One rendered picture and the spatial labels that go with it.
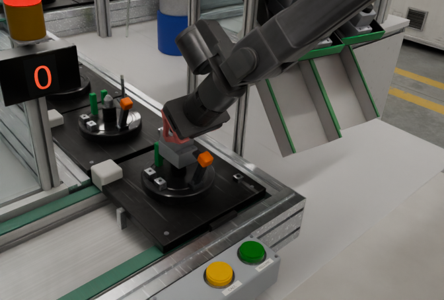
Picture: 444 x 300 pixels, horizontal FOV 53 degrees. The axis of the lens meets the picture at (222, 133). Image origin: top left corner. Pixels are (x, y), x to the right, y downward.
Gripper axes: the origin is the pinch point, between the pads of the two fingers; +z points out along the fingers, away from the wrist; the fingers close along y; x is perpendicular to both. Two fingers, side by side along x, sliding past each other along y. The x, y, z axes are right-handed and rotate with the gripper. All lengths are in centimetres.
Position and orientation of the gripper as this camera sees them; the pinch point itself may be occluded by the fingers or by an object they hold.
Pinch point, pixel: (177, 132)
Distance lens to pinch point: 79.6
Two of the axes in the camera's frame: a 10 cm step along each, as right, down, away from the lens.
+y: -7.4, 3.1, -5.9
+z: -4.7, 3.9, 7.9
